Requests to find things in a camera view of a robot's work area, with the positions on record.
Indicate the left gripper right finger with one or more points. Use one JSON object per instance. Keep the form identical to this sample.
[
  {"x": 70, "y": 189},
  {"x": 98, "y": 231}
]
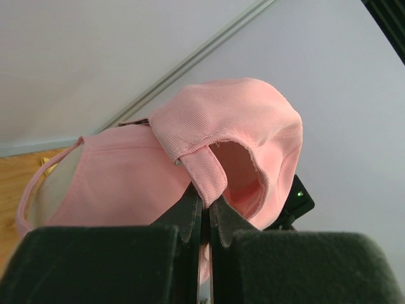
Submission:
[{"x": 253, "y": 266}]

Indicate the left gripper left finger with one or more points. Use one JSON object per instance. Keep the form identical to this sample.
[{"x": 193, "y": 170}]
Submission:
[{"x": 157, "y": 263}]

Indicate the pink baseball cap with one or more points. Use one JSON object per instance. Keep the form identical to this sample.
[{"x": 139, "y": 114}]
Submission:
[{"x": 237, "y": 138}]

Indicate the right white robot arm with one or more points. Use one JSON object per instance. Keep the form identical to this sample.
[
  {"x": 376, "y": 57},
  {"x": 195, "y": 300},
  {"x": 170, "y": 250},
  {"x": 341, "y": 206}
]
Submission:
[{"x": 297, "y": 204}]

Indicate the yellow cartoon car cloth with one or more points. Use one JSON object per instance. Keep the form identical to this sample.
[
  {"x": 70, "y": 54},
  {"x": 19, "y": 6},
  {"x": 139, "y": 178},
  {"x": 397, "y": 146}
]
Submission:
[{"x": 44, "y": 162}]

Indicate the left aluminium frame post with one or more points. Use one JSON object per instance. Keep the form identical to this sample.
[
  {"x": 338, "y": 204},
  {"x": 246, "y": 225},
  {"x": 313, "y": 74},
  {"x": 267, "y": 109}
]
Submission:
[{"x": 205, "y": 49}]

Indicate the aluminium frame post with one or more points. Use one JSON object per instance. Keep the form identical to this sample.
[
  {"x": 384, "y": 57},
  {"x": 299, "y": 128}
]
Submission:
[
  {"x": 389, "y": 15},
  {"x": 205, "y": 49}
]

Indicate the right aluminium frame post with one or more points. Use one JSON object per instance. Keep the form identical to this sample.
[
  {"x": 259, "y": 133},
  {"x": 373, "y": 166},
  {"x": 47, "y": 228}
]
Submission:
[{"x": 389, "y": 15}]

